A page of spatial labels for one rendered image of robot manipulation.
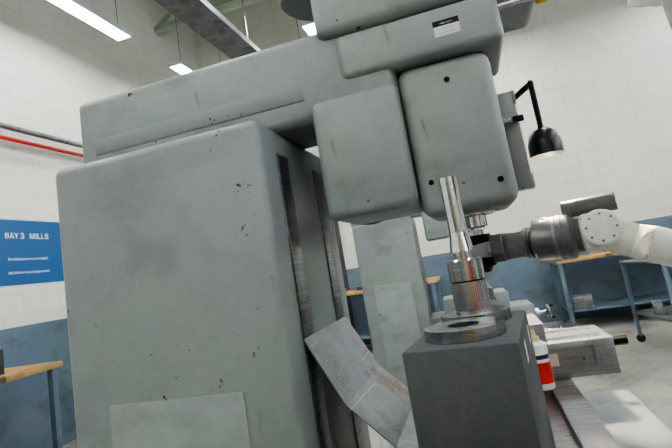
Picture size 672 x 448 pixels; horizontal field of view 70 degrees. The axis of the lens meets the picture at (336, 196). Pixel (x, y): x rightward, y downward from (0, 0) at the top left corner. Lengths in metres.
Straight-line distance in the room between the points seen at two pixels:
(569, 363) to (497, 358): 0.59
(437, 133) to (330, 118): 0.22
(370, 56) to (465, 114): 0.23
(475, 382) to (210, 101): 0.86
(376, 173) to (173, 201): 0.41
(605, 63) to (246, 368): 7.66
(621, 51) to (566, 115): 1.17
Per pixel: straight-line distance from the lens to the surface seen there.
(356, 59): 1.05
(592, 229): 0.98
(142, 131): 1.25
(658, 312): 5.61
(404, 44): 1.04
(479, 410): 0.54
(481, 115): 1.01
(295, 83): 1.09
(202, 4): 4.46
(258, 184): 0.94
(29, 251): 5.68
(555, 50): 8.20
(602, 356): 1.11
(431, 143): 1.00
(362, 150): 1.00
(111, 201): 1.12
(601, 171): 7.84
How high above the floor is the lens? 1.24
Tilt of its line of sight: 8 degrees up
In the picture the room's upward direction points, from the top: 10 degrees counter-clockwise
